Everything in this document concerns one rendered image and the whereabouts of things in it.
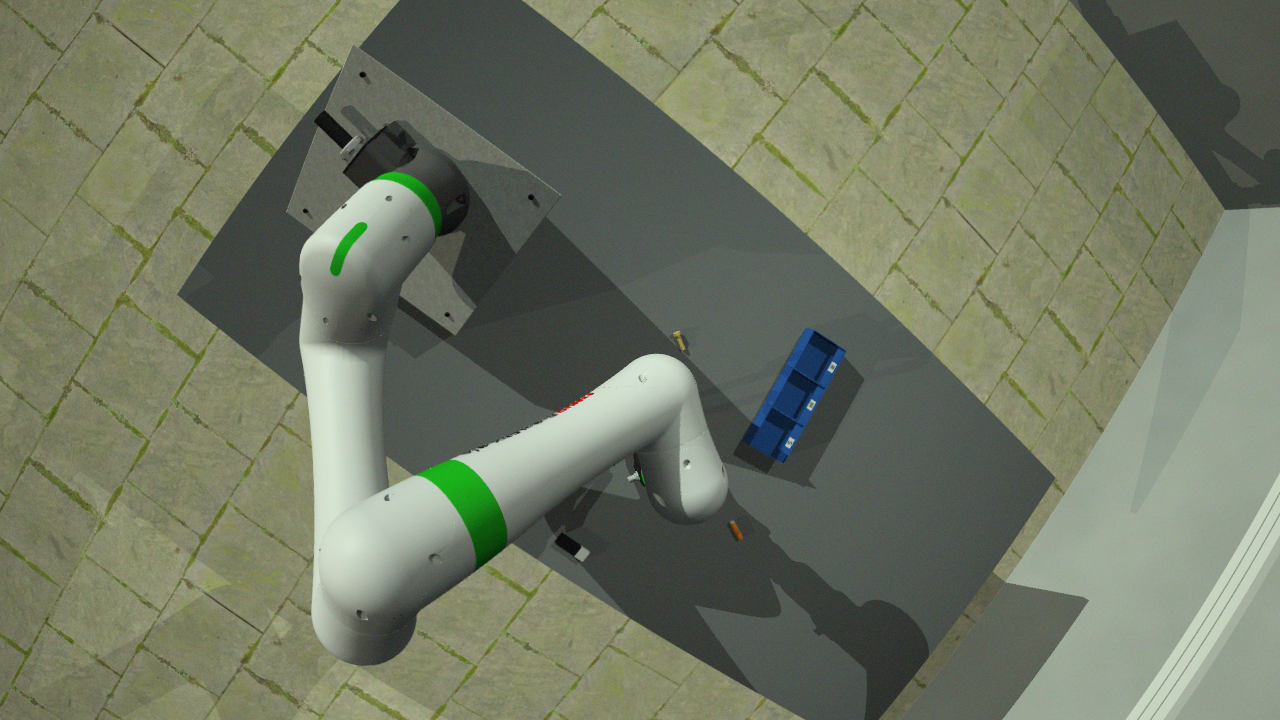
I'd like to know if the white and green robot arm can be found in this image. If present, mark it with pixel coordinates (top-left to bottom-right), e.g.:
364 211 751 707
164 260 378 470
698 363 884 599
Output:
300 111 728 666

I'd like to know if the blue three-compartment bin rack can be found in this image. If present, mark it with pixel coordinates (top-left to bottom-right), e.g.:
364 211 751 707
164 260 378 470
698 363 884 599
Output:
742 328 847 464

